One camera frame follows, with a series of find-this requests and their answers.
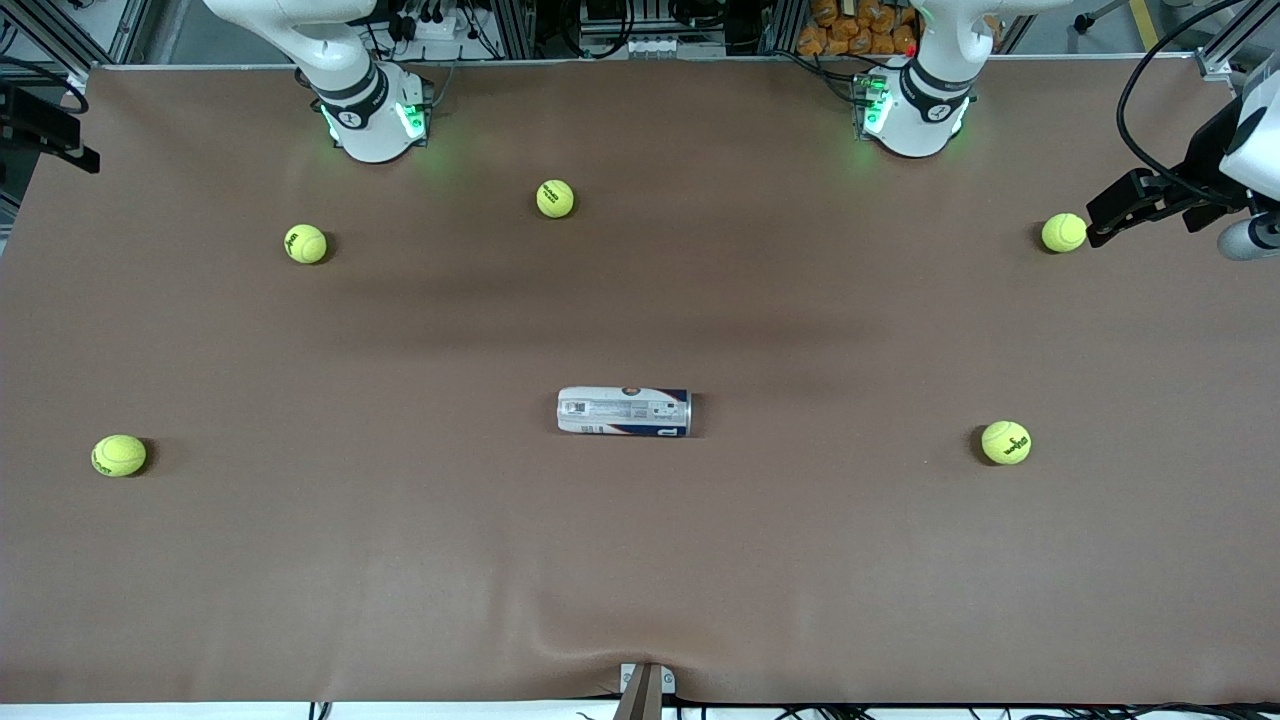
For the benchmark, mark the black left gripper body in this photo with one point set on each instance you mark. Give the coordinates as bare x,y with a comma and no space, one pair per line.
1204,166

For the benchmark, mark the yellow HEAD tennis ball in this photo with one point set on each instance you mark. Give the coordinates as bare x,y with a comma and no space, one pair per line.
555,198

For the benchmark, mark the brown table mat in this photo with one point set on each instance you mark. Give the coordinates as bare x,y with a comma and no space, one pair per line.
640,300

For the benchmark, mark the white power strip black plugs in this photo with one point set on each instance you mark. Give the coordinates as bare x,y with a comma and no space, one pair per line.
430,25

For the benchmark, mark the aluminium frame profile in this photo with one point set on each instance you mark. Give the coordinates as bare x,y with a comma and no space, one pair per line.
1235,50
115,35

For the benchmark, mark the grey chair base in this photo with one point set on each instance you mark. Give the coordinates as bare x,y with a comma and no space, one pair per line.
1100,15

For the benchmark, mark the brown angled bar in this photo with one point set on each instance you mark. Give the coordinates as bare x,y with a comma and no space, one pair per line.
640,700

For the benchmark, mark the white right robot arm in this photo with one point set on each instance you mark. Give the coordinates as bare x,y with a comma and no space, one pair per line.
360,110

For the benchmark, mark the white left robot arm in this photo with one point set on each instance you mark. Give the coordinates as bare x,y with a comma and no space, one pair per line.
925,110

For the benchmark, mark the grey metal bracket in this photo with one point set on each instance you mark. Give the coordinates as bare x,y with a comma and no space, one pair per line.
668,680

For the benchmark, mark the yellow Wilson tennis ball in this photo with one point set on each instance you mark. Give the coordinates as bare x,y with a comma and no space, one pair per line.
119,455
1006,442
305,244

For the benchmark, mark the orange mesh bag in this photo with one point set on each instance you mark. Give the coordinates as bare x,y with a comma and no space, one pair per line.
855,30

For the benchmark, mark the white blue tennis ball can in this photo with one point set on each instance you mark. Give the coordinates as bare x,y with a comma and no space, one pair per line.
620,410

